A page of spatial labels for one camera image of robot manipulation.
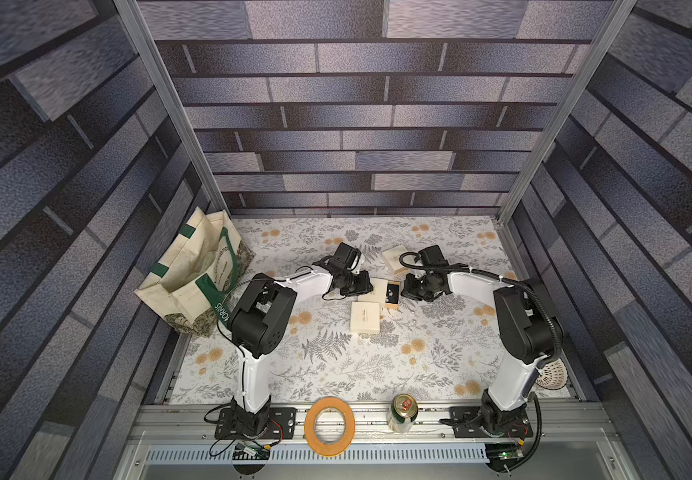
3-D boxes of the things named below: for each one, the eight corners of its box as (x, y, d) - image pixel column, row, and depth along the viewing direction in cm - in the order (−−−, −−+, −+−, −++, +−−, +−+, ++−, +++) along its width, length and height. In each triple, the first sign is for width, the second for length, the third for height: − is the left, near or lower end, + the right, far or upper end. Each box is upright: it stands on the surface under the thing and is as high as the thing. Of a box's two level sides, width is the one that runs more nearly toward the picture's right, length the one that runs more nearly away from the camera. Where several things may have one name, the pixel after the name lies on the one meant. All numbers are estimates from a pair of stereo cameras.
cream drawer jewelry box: (350, 332, 91) (350, 327, 88) (350, 305, 97) (350, 300, 94) (380, 332, 91) (381, 327, 88) (378, 305, 97) (379, 300, 94)
